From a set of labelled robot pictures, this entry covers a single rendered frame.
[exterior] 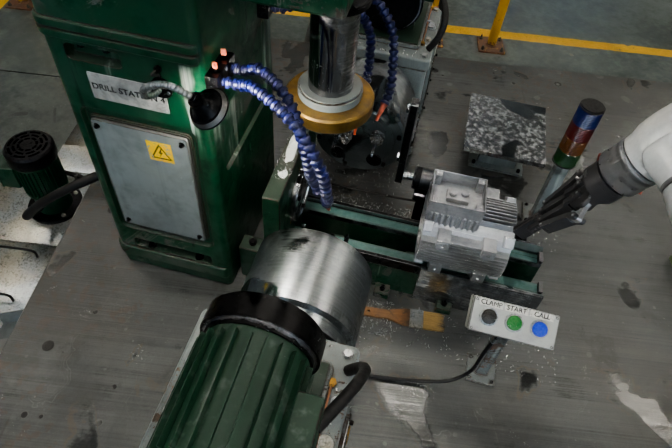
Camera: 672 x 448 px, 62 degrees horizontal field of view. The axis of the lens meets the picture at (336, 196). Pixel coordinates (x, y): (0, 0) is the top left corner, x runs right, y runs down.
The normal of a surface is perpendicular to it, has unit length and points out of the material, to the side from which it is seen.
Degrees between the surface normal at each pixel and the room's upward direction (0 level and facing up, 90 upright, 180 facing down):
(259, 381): 22
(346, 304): 47
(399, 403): 0
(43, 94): 0
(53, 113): 0
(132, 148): 90
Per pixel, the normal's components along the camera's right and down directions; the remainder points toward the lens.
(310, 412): 0.07, -0.66
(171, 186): -0.25, 0.72
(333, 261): 0.40, -0.54
